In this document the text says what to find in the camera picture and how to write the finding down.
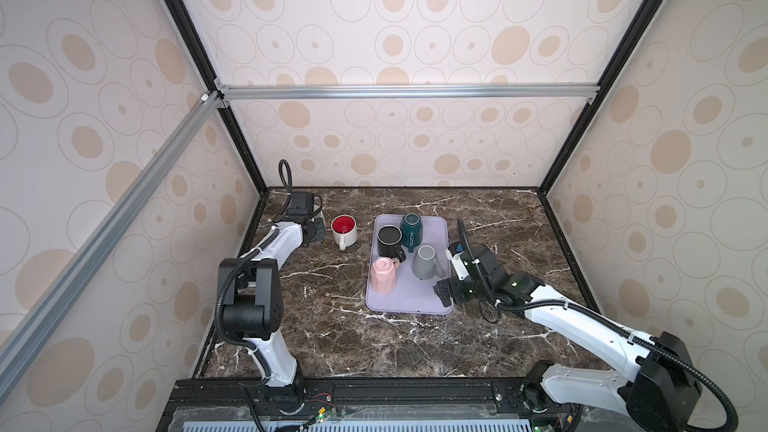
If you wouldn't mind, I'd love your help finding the white mug red inside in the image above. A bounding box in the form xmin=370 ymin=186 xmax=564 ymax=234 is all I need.
xmin=331 ymin=215 xmax=358 ymax=251

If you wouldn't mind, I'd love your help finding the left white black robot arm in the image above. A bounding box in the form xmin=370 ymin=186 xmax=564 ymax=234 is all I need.
xmin=213 ymin=159 xmax=326 ymax=388

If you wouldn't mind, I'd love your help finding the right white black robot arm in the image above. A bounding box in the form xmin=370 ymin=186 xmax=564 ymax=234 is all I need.
xmin=434 ymin=221 xmax=739 ymax=431

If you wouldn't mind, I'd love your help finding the grey mug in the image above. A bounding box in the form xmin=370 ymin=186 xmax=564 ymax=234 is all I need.
xmin=412 ymin=244 xmax=446 ymax=280

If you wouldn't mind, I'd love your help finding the dark green mug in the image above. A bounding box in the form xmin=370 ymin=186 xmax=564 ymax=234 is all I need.
xmin=400 ymin=213 xmax=423 ymax=253

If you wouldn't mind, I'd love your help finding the black mug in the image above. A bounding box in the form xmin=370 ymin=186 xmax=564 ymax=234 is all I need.
xmin=376 ymin=225 xmax=406 ymax=263

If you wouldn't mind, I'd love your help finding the pink faceted mug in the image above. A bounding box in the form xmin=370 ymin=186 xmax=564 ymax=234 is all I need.
xmin=370 ymin=257 xmax=400 ymax=295

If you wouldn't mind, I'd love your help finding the lavender plastic tray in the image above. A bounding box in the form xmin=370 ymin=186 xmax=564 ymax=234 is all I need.
xmin=365 ymin=214 xmax=453 ymax=315

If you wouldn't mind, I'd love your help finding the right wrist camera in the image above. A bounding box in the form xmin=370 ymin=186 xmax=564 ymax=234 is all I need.
xmin=446 ymin=242 xmax=469 ymax=281

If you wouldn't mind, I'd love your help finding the horizontal aluminium rail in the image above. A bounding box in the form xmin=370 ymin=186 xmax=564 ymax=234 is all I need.
xmin=220 ymin=83 xmax=600 ymax=101

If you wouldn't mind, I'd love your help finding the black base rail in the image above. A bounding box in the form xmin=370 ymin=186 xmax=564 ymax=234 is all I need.
xmin=157 ymin=377 xmax=588 ymax=431

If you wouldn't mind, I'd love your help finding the left black frame post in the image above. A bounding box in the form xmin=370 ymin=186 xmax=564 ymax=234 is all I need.
xmin=163 ymin=0 xmax=268 ymax=195

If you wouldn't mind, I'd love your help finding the black frame post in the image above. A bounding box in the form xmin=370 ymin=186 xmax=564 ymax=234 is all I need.
xmin=163 ymin=0 xmax=268 ymax=195
xmin=538 ymin=0 xmax=664 ymax=198

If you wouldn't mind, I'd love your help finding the left diagonal aluminium rail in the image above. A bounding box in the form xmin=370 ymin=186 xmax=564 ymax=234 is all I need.
xmin=1 ymin=90 xmax=223 ymax=401

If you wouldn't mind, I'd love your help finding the right black frame post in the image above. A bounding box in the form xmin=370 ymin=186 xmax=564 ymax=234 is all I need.
xmin=538 ymin=0 xmax=664 ymax=198

